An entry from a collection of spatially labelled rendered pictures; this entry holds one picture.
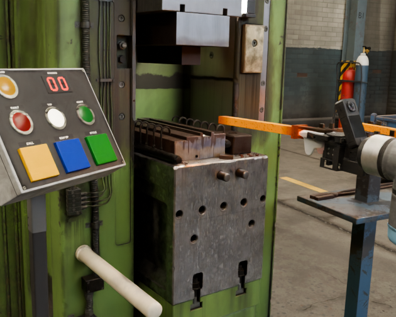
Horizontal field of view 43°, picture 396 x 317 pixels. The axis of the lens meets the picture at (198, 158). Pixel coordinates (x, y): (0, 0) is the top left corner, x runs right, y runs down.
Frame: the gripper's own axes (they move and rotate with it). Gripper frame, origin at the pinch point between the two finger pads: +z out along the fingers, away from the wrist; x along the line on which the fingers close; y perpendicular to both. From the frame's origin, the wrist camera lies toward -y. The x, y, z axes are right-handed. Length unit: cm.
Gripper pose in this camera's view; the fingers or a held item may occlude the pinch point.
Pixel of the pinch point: (305, 130)
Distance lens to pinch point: 130.4
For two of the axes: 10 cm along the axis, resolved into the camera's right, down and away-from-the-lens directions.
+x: 8.2, -0.8, 5.7
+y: -0.5, 9.8, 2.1
